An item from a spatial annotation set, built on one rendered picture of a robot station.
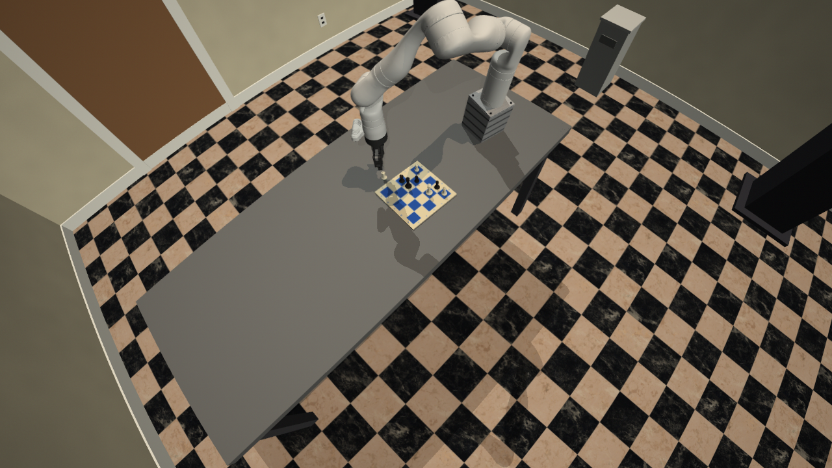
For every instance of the blue and cream chessboard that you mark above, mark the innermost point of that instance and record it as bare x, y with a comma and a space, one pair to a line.
413, 205

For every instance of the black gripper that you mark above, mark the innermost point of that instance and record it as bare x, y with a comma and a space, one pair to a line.
378, 151

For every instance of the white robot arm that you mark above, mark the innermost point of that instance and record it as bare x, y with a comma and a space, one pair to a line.
446, 29

